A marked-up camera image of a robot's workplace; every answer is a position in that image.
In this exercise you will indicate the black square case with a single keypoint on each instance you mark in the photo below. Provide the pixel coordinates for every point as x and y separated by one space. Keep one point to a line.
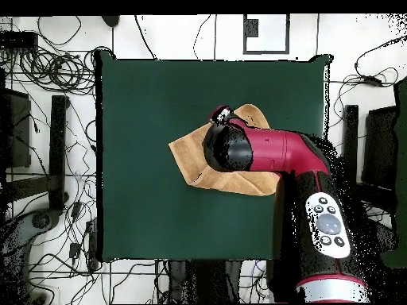
16 133
380 143

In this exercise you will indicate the grey office chair base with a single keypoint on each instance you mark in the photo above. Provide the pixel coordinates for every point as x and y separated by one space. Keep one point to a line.
19 235

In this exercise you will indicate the dark green table cloth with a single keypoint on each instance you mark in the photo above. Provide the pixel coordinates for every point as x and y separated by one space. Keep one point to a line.
152 206

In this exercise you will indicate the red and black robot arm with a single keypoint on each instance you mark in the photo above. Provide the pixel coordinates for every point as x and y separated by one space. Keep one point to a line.
279 149

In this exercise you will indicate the black power strip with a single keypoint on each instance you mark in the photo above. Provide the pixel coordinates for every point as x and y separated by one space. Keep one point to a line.
92 244

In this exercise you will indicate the black power adapter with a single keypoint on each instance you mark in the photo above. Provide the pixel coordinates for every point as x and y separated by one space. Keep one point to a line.
76 209
372 81

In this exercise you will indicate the dark square floor frame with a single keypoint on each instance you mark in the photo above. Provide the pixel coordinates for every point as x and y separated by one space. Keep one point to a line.
251 28

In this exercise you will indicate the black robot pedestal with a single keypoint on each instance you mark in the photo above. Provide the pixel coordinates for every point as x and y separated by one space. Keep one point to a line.
203 282

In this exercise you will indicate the black flat device box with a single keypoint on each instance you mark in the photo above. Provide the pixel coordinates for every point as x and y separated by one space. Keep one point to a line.
19 40

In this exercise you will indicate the person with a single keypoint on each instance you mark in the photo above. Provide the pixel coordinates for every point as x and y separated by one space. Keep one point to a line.
110 20

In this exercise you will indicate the tan terry towel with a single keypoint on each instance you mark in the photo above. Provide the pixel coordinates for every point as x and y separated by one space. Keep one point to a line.
187 152

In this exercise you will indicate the dark green fabric sheet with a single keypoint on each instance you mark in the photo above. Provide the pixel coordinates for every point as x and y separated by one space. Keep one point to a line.
401 159

